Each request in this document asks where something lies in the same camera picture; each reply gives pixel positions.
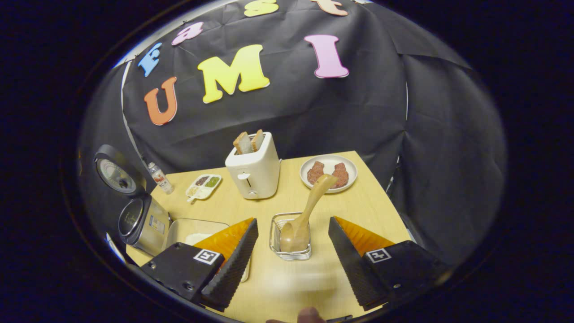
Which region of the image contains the brown meat piece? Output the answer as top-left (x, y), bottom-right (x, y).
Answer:
top-left (307, 161), bottom-right (325, 186)
top-left (331, 162), bottom-right (349, 189)

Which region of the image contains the small clear bottle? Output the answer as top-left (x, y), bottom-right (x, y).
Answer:
top-left (148, 162), bottom-right (174, 194)

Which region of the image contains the clear container of rice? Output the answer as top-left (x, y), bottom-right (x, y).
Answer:
top-left (164, 218), bottom-right (250, 283)

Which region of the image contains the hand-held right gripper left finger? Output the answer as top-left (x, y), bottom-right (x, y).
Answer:
top-left (140, 218), bottom-right (259, 312)

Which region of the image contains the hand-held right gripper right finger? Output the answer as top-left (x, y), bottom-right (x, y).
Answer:
top-left (328, 216), bottom-right (451, 311)

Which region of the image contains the white divided grain dish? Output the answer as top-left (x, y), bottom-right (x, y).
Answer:
top-left (186, 174), bottom-right (222, 203)

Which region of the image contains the dark grey rice cooker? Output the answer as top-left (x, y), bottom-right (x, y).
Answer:
top-left (93, 144), bottom-right (173, 257)

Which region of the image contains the white toaster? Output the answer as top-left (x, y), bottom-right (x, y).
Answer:
top-left (225, 131), bottom-right (281, 200)

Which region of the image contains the white round plate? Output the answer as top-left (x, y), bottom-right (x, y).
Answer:
top-left (300, 154), bottom-right (358, 194)

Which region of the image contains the wooden spoon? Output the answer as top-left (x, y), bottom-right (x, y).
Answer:
top-left (279, 174), bottom-right (339, 253)

